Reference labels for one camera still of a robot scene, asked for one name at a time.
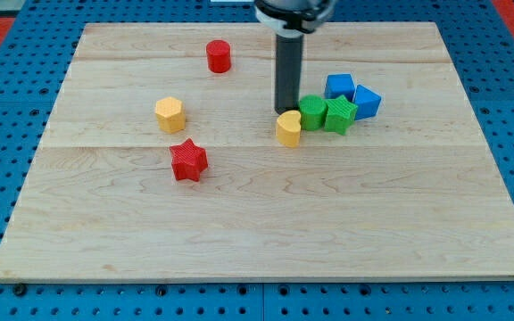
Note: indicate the red cylinder block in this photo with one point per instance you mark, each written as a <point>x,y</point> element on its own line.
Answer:
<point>218,56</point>

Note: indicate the blue cube block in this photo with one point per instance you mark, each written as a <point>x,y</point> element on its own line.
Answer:
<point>340,84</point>

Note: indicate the green cylinder block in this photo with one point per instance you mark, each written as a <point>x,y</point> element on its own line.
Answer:
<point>313,111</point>

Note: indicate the red star block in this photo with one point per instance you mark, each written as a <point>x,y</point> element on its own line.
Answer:
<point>188,160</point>

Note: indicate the blue triangle block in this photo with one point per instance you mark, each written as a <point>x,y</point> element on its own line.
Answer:
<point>368,102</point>

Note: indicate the yellow heart block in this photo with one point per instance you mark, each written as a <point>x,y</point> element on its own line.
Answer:
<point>288,128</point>

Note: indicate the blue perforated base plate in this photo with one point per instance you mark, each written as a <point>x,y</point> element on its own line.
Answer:
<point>33,61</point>

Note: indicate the black and white robot wrist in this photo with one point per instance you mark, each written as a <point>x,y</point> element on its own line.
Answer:
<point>294,18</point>

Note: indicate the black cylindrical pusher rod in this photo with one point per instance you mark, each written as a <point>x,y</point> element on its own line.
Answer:
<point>288,68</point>

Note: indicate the yellow hexagon block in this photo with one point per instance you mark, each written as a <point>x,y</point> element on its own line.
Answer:
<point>170,114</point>

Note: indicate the green star block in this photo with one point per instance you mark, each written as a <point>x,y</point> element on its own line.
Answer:
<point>340,115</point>

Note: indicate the light wooden board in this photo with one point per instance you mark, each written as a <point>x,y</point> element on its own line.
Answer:
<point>411,195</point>

